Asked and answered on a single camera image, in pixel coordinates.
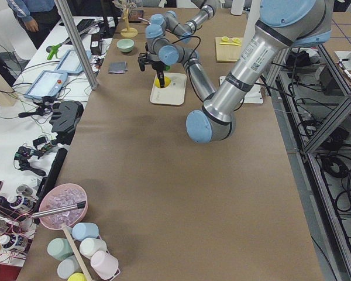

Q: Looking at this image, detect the bamboo cutting board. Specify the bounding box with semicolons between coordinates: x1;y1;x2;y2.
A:
215;36;243;63

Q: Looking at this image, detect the aluminium frame post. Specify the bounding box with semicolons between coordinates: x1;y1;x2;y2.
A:
54;0;98;90

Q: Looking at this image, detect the grey blue cup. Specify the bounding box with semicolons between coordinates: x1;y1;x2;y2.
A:
57;255;82;279

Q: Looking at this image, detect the wooden mug tree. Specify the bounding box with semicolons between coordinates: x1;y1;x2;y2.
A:
113;0;138;38

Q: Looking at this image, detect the pale blue cup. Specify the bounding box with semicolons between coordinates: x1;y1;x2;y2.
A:
72;222;99;241

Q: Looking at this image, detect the cream rabbit tray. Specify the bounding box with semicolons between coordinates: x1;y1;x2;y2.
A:
149;73;187;106

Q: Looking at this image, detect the black keyboard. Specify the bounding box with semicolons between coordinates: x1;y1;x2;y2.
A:
76;19;95;35

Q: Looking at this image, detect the yellow lemon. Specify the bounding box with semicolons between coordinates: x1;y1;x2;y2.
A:
154;76;171;88

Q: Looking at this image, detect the upper teach pendant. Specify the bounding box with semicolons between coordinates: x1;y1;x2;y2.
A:
55;50;83;75

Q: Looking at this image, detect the metal tongs handle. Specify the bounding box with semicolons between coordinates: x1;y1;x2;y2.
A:
31;201;87;219

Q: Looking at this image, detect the yellow cup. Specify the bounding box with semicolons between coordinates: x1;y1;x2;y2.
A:
67;272;87;281

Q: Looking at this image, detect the grey folded cloth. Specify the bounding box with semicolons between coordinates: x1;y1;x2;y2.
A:
108;61;128;74

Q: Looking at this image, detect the white cup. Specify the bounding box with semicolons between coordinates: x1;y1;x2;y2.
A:
79;238;107;259

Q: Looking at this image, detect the lemon slice lower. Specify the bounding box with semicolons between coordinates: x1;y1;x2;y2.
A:
232;37;242;44

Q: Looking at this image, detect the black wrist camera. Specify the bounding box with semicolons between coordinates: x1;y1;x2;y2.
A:
137;52;152;71

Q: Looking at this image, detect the pale mint cup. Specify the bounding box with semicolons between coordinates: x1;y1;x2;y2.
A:
47;238;74;261

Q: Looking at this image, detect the teach pendant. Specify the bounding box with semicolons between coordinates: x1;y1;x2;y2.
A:
55;50;83;75
24;70;68;100

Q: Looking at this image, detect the person in dark clothes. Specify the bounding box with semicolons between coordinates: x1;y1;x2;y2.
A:
6;0;61;49

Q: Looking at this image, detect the lower teach pendant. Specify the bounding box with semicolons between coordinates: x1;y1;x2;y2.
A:
24;70;68;100

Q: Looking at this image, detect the wooden stick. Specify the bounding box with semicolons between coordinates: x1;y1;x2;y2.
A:
61;224;92;281

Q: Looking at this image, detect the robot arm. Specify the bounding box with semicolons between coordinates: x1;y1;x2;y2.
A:
145;1;333;143
146;0;218;43

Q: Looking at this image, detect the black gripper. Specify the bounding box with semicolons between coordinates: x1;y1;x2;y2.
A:
151;60;167;88

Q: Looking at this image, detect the mint green bowl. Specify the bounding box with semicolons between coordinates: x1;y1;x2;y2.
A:
116;39;135;53

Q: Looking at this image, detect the yellow plastic knife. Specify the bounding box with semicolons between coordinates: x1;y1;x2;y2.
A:
219;42;241;46

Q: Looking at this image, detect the pink bowl with ice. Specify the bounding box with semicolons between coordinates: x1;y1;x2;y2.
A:
39;183;88;230

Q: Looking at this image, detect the pale pink cup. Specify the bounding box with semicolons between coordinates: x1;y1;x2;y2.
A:
90;250;119;280

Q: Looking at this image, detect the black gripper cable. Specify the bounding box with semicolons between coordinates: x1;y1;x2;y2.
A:
163;36;202;59

